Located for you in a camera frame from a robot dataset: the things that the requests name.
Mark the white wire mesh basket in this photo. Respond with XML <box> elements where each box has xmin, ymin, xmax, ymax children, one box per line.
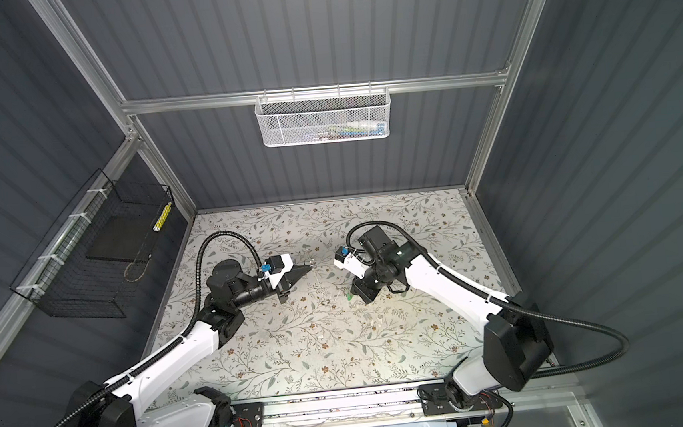
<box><xmin>254</xmin><ymin>87</ymin><xmax>392</xmax><ymax>148</ymax></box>

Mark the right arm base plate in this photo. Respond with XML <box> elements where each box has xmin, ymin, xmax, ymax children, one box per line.
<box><xmin>417</xmin><ymin>383</ymin><xmax>503</xmax><ymax>417</ymax></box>

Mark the black pad in basket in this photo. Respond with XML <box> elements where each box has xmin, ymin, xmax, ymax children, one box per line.
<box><xmin>86</xmin><ymin>216</ymin><xmax>161</xmax><ymax>264</ymax></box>

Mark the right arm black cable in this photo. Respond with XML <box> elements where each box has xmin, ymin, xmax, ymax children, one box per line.
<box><xmin>343</xmin><ymin>200</ymin><xmax>633</xmax><ymax>393</ymax></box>

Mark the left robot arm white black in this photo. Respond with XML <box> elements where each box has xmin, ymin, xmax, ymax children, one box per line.
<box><xmin>56</xmin><ymin>254</ymin><xmax>312</xmax><ymax>427</ymax></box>

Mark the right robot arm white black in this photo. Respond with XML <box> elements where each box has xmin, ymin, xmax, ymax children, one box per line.
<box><xmin>334</xmin><ymin>226</ymin><xmax>554</xmax><ymax>408</ymax></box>

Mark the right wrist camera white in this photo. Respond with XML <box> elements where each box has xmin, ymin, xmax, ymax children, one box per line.
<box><xmin>333</xmin><ymin>245</ymin><xmax>371</xmax><ymax>279</ymax></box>

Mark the aluminium mounting rail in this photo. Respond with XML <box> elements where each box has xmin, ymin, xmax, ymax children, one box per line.
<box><xmin>97</xmin><ymin>365</ymin><xmax>585</xmax><ymax>427</ymax></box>

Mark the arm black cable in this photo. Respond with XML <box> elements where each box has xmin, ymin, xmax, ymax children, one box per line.
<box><xmin>10</xmin><ymin>227</ymin><xmax>278</xmax><ymax>427</ymax></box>
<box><xmin>343</xmin><ymin>200</ymin><xmax>633</xmax><ymax>393</ymax></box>

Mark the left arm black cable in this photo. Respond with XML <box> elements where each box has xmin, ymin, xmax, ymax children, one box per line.
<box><xmin>10</xmin><ymin>227</ymin><xmax>278</xmax><ymax>427</ymax></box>

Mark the floral table mat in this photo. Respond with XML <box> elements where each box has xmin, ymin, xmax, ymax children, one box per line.
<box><xmin>152</xmin><ymin>190</ymin><xmax>503</xmax><ymax>407</ymax></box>

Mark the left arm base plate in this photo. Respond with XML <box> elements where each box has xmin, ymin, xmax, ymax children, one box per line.
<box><xmin>209</xmin><ymin>402</ymin><xmax>265</xmax><ymax>427</ymax></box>

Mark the black wire basket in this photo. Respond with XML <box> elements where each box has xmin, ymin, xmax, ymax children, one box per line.
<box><xmin>10</xmin><ymin>170</ymin><xmax>174</xmax><ymax>319</ymax></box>

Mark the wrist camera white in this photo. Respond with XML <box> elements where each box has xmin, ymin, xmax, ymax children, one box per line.
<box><xmin>333</xmin><ymin>245</ymin><xmax>371</xmax><ymax>279</ymax></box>
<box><xmin>259</xmin><ymin>253</ymin><xmax>294</xmax><ymax>289</ymax></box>

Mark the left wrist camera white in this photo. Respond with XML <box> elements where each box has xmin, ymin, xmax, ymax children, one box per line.
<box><xmin>259</xmin><ymin>253</ymin><xmax>294</xmax><ymax>289</ymax></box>

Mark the yellow marker in basket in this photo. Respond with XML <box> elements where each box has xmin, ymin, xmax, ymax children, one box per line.
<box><xmin>152</xmin><ymin>202</ymin><xmax>174</xmax><ymax>232</ymax></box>

